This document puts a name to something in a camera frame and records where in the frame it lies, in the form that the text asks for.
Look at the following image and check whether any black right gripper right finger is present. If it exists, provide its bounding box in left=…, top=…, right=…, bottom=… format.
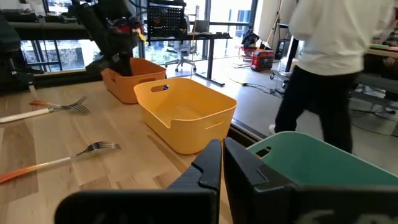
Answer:
left=223, top=138, right=398, bottom=224

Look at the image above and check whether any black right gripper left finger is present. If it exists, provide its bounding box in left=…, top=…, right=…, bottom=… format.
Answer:
left=54, top=139, right=223, bottom=224

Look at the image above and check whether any orange-handled silver fork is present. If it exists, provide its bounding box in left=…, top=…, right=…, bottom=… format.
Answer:
left=0, top=141, right=121, bottom=184
left=29, top=95, right=88, bottom=110

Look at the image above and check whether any white-handled silver fork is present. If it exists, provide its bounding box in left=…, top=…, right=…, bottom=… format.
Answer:
left=0, top=104, right=92, bottom=124

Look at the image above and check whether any yellow plastic bin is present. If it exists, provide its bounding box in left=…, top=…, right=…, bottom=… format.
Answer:
left=133, top=77, right=239, bottom=156

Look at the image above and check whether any black pegboard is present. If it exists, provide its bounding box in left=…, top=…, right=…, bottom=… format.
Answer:
left=146, top=2, right=187, bottom=40

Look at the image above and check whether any orange plastic bin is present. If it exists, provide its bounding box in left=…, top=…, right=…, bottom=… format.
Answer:
left=100, top=57, right=167, bottom=105

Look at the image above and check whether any grey office chair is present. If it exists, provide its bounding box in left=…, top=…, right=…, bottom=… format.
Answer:
left=164, top=40, right=197, bottom=73

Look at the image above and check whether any green plastic bin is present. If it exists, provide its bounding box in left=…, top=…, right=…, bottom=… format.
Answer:
left=247, top=131, right=398, bottom=187

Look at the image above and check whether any grey laptop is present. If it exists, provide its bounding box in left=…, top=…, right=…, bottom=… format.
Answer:
left=193, top=19, right=211, bottom=34

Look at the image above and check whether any black standing desk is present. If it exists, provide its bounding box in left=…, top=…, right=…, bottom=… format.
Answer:
left=146, top=32, right=233, bottom=87

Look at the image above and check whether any red black power station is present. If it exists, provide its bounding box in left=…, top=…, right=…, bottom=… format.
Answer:
left=250, top=49, right=275, bottom=72

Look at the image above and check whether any black bag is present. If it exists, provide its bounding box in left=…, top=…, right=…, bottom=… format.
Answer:
left=241, top=29, right=261, bottom=50

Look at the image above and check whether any black equipment box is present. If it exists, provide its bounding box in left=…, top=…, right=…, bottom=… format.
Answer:
left=275, top=39, right=292, bottom=60

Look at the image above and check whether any wooden stick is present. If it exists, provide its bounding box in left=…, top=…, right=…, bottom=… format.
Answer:
left=266, top=0, right=284, bottom=43

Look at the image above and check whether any person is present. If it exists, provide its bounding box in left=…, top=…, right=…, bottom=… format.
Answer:
left=269, top=0, right=398, bottom=155

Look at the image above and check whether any wooden side table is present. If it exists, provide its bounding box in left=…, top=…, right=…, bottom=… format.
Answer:
left=363, top=43, right=398, bottom=103

